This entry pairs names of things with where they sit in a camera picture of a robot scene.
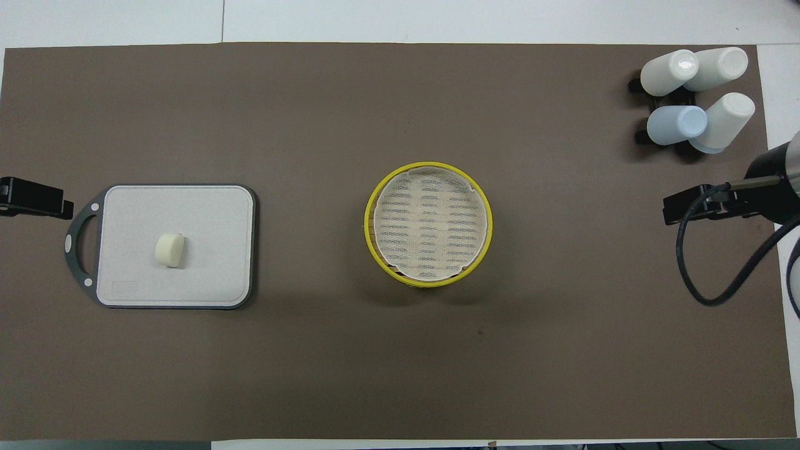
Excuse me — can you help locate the white steamed bun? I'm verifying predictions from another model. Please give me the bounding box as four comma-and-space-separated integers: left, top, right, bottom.
154, 232, 187, 269

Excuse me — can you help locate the brown table mat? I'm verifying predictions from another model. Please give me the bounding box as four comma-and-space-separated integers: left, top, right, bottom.
0, 42, 798, 441

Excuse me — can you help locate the grey cutting board with handle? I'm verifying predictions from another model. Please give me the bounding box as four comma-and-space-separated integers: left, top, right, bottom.
64, 183, 258, 310

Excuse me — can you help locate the black cup rack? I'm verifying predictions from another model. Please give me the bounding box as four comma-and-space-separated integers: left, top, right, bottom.
629, 74, 704, 148

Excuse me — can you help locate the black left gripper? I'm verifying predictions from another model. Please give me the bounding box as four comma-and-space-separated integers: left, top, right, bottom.
0, 177, 75, 220

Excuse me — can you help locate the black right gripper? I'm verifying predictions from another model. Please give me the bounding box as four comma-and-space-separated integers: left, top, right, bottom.
662, 141, 800, 226

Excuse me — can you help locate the white plastic cup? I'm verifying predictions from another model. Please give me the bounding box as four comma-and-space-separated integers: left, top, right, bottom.
689, 92, 756, 154
684, 47, 749, 93
641, 49, 700, 98

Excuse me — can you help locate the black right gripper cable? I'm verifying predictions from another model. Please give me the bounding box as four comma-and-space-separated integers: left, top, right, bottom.
676, 181, 800, 308

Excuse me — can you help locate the light blue plastic cup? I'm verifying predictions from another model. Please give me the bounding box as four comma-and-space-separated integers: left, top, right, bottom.
646, 105, 709, 147

